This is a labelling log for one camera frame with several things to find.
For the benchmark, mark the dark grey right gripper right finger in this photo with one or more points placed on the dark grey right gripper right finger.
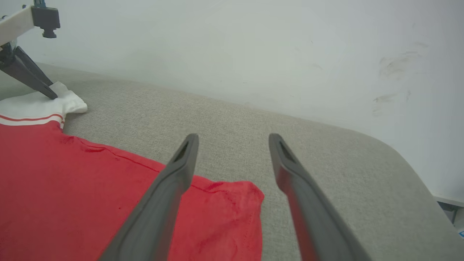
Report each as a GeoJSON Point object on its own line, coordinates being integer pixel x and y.
{"type": "Point", "coordinates": [311, 214]}

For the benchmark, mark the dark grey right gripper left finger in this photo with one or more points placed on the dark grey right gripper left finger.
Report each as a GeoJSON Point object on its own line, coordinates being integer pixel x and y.
{"type": "Point", "coordinates": [159, 214]}

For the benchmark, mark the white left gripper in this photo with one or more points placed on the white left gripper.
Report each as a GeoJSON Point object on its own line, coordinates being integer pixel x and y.
{"type": "Point", "coordinates": [16, 27]}

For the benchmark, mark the red Bulls 23 jersey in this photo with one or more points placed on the red Bulls 23 jersey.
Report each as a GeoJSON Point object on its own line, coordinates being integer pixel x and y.
{"type": "Point", "coordinates": [72, 188]}

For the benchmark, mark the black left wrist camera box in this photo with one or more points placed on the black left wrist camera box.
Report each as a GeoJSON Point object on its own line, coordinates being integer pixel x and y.
{"type": "Point", "coordinates": [46, 20]}

